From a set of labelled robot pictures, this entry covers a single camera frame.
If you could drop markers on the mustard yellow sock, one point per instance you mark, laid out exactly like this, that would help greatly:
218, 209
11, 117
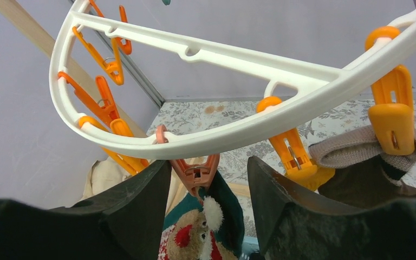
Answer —
313, 182

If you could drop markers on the white round clip hanger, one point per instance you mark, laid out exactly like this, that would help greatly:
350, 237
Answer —
326, 97

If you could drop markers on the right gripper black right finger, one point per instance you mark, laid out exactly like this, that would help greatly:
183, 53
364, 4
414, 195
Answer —
293, 222

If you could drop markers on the pink clothes peg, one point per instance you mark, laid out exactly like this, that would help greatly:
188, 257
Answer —
196, 176

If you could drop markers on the orange clothes peg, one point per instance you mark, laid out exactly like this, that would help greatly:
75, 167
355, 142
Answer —
105, 109
392, 116
293, 155

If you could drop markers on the beige crumpled cloth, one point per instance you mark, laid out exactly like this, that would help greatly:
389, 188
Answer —
102, 176

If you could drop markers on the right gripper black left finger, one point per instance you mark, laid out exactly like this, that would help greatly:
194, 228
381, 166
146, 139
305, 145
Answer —
123, 222

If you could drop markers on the wooden drying rack frame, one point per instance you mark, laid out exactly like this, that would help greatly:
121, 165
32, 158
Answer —
33, 31

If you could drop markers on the dark brown sock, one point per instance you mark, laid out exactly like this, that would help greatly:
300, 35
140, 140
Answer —
365, 176

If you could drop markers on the dark teal sock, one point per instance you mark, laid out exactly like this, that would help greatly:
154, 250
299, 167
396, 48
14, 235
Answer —
207, 226

